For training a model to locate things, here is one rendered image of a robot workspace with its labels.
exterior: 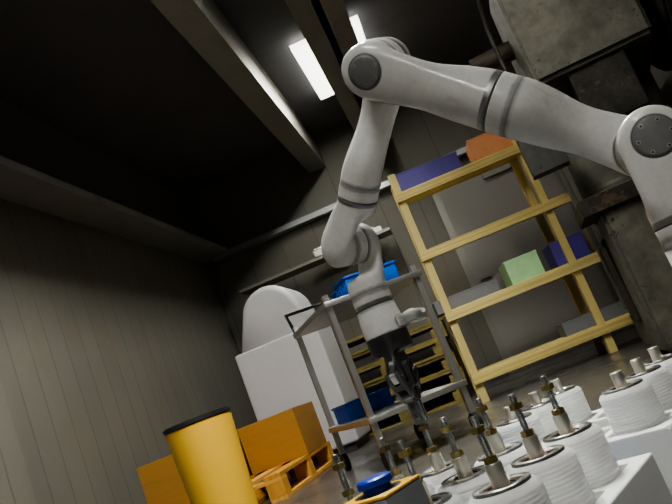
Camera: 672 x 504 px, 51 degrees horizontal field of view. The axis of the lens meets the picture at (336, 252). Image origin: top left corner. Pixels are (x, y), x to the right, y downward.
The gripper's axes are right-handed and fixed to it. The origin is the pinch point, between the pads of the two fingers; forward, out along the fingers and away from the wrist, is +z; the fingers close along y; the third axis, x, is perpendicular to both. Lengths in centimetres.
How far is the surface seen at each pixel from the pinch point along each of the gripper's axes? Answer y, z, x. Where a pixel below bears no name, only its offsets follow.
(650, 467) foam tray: 5.7, 18.6, 30.9
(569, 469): 21.7, 12.2, 22.2
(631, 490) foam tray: 15.3, 18.4, 27.7
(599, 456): 11.0, 13.9, 25.4
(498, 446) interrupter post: 4.7, 9.0, 11.4
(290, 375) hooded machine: -416, -39, -208
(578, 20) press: -287, -150, 87
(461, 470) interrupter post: 16.0, 8.9, 7.4
